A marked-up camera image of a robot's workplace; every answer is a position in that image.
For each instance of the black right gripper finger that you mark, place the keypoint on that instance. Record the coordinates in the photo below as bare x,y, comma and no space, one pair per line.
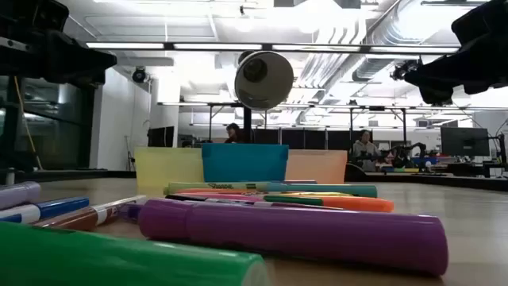
436,96
436,73

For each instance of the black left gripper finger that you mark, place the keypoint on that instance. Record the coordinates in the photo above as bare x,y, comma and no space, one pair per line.
75,59

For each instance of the purple thick highlighter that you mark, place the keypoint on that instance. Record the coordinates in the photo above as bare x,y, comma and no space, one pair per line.
297,234
16,194

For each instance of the long orange highlighter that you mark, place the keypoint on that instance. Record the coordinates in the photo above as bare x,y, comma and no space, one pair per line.
357,203

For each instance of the teal thick highlighter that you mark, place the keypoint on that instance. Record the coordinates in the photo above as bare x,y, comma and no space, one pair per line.
337,190

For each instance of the blue Expo marker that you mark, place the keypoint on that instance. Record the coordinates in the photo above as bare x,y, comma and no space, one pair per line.
59,206

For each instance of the green Expo marker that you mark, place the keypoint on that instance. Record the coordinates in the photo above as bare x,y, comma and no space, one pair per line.
293,199

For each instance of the black Expo marker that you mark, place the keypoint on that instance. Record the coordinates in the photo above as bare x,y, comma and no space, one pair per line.
186,197

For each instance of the yellow-green Sharpie highlighter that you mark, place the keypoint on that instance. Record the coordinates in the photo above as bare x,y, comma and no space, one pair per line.
206,186

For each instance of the maroon Expo marker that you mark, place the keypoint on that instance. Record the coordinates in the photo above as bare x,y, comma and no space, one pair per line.
285,205

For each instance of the green thick highlighter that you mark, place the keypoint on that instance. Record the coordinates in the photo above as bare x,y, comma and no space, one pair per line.
119,258

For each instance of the background black robot arm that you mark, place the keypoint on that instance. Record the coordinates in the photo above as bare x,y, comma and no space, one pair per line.
401,157

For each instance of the black monitor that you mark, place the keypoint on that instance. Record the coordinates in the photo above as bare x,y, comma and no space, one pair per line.
160,137
464,141

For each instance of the yellow pole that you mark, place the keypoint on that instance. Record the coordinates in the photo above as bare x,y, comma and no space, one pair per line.
27,119

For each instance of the black ceiling spotlight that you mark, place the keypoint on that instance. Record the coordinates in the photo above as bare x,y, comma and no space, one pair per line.
139,75

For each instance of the person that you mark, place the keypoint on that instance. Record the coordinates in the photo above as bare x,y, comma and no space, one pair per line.
365,153
234,135

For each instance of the black partition panels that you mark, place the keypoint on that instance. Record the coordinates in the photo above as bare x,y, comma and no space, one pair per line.
309,140

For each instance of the orange plastic bin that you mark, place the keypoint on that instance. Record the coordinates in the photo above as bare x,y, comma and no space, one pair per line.
317,167

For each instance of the yellow plastic bin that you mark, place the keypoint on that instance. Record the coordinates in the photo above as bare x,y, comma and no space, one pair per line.
166,167

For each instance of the indigo gel highlighter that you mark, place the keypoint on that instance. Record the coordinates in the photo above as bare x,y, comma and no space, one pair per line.
131,210

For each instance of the blue plastic bin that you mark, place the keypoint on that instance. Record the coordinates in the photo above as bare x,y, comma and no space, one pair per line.
244,163

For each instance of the pink gel highlighter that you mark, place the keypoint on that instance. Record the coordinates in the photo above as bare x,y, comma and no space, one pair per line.
222,196

